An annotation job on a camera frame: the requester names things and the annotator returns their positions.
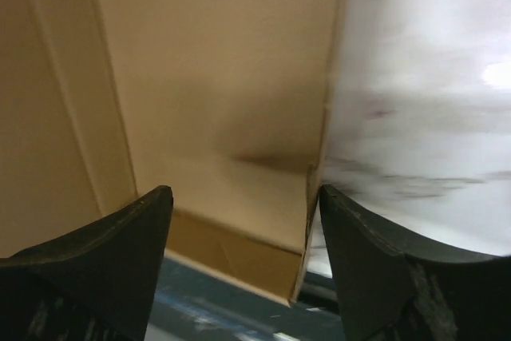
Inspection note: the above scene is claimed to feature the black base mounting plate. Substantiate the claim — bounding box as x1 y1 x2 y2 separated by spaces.
145 259 345 340

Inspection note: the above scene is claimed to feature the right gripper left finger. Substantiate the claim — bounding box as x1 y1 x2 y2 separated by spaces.
1 185 173 340

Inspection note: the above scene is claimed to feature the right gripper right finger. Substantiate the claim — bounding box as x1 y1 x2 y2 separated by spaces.
319 185 510 340

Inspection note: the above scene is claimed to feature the brown cardboard box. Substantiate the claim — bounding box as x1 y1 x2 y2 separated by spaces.
1 0 343 305

